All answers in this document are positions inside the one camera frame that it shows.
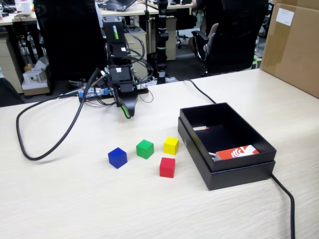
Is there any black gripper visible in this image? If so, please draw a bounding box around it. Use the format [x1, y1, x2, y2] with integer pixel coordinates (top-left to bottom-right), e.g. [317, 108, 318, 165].
[107, 65, 140, 120]

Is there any green wooden cube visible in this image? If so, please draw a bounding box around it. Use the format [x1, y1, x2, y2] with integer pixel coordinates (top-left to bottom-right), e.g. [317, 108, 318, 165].
[136, 139, 155, 160]

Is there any blue wooden cube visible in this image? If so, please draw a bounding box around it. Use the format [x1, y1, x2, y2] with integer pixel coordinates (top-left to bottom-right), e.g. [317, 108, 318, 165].
[107, 147, 128, 169]

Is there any yellow wooden cube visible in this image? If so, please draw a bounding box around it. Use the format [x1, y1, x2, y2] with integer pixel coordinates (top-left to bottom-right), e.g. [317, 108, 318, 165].
[163, 136, 179, 155]

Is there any red wooden cube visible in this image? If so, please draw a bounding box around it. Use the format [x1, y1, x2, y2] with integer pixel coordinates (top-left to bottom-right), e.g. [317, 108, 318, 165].
[159, 157, 176, 178]

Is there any small white product box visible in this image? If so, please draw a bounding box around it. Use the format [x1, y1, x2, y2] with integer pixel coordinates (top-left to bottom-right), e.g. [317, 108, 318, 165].
[23, 70, 43, 85]

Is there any black cardboard box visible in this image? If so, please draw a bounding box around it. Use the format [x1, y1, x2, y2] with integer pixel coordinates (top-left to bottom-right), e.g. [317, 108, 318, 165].
[177, 101, 278, 191]

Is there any large brown cardboard box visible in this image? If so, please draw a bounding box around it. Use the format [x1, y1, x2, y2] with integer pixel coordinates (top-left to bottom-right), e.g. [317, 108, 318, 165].
[259, 0, 319, 99]

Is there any blue controller board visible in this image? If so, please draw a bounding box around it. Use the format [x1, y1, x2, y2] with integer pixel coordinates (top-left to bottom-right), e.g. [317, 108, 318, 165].
[78, 87, 112, 98]

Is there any black vertical pole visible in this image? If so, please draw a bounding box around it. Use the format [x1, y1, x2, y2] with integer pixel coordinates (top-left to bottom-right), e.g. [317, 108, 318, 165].
[156, 0, 168, 85]

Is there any beige cabinet behind pole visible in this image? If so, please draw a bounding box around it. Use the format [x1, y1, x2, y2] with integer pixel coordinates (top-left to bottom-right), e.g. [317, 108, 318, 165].
[147, 16, 178, 61]

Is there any black high-back office chair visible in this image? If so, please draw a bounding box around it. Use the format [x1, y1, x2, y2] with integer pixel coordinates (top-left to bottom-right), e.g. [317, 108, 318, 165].
[33, 0, 107, 83]

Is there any seated person in white shirt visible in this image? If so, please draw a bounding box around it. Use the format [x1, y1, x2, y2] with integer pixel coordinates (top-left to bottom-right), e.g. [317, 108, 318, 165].
[94, 0, 104, 28]

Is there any small brown open carton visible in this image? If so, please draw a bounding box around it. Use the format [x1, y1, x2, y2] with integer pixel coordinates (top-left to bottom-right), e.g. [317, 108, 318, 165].
[21, 68, 50, 97]

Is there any beige desk with laptop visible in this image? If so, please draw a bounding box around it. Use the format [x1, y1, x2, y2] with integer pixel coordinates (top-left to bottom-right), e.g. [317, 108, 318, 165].
[96, 0, 197, 18]

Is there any black laptop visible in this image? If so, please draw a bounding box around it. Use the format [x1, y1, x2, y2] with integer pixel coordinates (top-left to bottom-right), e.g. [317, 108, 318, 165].
[96, 0, 138, 12]

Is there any seated person in dark clothes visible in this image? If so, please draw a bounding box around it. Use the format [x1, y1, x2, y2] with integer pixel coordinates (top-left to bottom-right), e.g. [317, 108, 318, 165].
[188, 0, 220, 54]

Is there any orange white card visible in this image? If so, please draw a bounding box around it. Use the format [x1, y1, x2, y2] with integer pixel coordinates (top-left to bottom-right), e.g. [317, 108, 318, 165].
[215, 144, 260, 162]

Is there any person in teal shirt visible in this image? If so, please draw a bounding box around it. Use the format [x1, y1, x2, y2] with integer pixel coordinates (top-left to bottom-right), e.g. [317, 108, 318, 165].
[0, 78, 25, 107]

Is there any beige drawer cabinet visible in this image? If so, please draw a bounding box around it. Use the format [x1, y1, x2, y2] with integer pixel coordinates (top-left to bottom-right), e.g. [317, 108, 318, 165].
[0, 37, 24, 95]

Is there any black office chair with armrest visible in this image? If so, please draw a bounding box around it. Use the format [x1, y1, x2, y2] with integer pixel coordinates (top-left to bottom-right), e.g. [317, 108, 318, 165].
[191, 0, 269, 76]

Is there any white pink container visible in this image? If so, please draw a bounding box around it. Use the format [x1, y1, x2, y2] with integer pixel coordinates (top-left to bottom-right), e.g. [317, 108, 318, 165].
[16, 0, 34, 13]

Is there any beige office desk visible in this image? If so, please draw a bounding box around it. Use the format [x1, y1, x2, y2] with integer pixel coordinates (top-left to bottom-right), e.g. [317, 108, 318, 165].
[0, 11, 38, 27]

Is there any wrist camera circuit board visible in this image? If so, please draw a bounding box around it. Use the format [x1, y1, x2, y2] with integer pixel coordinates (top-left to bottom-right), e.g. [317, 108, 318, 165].
[93, 69, 110, 87]

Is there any thick black camera cable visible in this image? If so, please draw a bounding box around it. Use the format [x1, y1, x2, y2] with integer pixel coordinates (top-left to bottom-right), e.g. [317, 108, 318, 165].
[16, 68, 102, 161]

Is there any thick black table cable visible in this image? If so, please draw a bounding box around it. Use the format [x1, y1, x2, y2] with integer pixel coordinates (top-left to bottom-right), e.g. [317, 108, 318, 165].
[180, 79, 296, 239]

